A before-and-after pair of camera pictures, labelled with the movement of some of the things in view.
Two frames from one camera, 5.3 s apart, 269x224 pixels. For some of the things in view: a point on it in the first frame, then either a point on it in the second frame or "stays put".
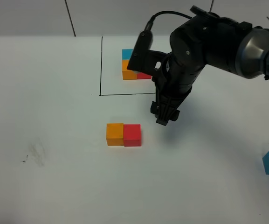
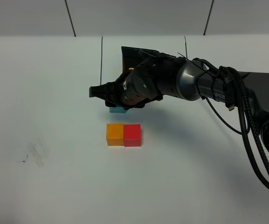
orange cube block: (114, 134) stays put
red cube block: (132, 135) stays put
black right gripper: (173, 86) to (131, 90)
